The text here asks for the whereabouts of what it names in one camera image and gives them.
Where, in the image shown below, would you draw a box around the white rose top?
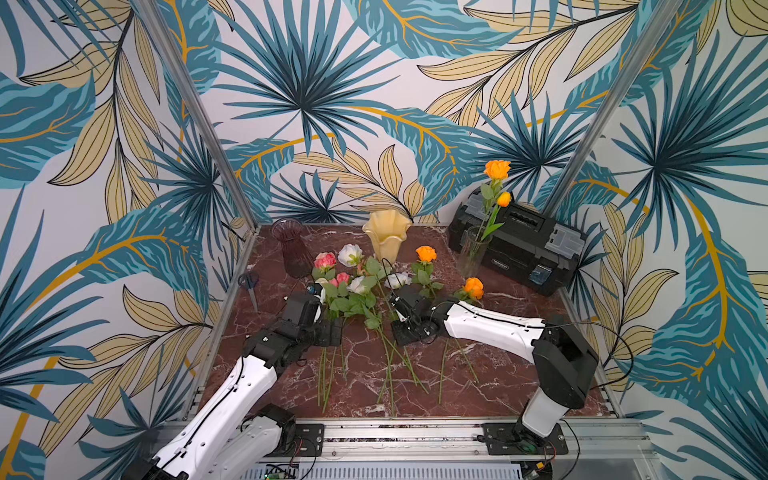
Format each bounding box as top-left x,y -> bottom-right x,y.
332,244 -> 426,390

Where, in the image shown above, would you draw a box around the white rose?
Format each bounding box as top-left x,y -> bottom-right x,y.
332,244 -> 426,390
377,272 -> 415,380
348,276 -> 396,415

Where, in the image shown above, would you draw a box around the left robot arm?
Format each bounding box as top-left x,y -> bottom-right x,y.
122,283 -> 341,479

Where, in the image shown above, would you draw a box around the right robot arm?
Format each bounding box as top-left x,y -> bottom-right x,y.
389,285 -> 599,439

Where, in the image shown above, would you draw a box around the white rose right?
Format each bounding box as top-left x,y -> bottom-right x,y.
377,272 -> 415,380

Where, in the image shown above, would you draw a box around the cream rose large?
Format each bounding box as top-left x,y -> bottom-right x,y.
315,278 -> 328,412

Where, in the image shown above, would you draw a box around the white rose centre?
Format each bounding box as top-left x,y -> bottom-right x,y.
348,276 -> 396,415

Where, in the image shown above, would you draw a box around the pink rose centre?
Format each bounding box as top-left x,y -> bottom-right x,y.
321,272 -> 351,408

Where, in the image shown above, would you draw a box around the pink rose left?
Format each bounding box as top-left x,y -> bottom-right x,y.
312,252 -> 337,281

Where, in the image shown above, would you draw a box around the dark purple ribbed vase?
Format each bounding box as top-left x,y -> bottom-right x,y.
271,218 -> 313,279

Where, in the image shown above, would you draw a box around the cream yellow fluted vase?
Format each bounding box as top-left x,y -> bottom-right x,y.
363,209 -> 413,264

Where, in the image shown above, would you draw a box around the clear glass vase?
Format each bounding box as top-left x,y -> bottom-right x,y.
457,226 -> 491,278

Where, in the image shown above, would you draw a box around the black plastic toolbox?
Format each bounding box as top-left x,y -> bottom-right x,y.
448,189 -> 586,296

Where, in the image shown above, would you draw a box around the scissors with blue handle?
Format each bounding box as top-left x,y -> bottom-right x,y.
238,270 -> 259,312

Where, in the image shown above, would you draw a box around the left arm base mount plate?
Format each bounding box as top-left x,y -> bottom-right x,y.
277,423 -> 326,458

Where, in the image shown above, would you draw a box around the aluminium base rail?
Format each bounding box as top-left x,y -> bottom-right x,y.
155,416 -> 667,480

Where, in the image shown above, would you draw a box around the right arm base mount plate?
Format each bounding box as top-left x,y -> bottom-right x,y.
476,422 -> 569,456

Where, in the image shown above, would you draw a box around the left aluminium frame post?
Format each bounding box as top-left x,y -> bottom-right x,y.
135,0 -> 259,235

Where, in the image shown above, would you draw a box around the aluminium frame post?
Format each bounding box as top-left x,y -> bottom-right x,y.
135,0 -> 259,235
543,0 -> 682,217

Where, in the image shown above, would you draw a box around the right aluminium frame post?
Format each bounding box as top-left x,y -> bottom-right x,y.
543,0 -> 682,217

